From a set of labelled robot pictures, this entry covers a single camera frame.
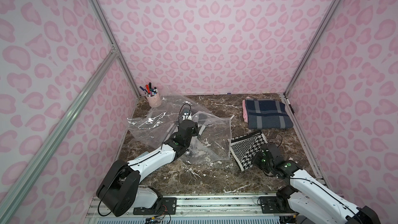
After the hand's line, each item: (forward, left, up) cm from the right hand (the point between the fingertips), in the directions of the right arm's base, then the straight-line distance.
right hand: (250, 157), depth 84 cm
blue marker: (+41, +67, +12) cm, 79 cm away
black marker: (+45, +63, +12) cm, 79 cm away
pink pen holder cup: (+37, +60, +4) cm, 71 cm away
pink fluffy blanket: (+33, -1, -1) cm, 33 cm away
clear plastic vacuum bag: (+11, +21, -4) cm, 24 cm away
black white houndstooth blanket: (+6, +3, 0) cm, 7 cm away
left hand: (+16, +32, +13) cm, 38 cm away
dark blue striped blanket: (+30, -16, 0) cm, 34 cm away
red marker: (+41, +64, +13) cm, 76 cm away
